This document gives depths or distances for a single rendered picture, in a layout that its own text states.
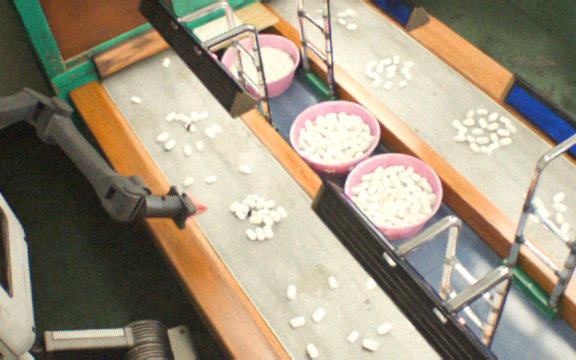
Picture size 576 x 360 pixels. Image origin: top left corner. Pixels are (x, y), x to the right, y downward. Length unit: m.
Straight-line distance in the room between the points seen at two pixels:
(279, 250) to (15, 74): 1.91
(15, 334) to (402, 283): 0.71
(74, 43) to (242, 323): 1.16
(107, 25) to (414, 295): 1.48
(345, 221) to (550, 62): 2.33
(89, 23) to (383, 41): 1.00
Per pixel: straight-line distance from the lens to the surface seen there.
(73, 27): 2.29
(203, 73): 1.77
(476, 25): 3.70
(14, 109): 1.74
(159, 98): 2.25
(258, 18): 2.44
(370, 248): 1.32
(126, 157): 2.06
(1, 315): 1.19
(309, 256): 1.74
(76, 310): 2.73
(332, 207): 1.38
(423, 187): 1.88
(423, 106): 2.10
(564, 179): 1.96
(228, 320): 1.64
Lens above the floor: 2.18
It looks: 49 degrees down
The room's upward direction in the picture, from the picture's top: 9 degrees counter-clockwise
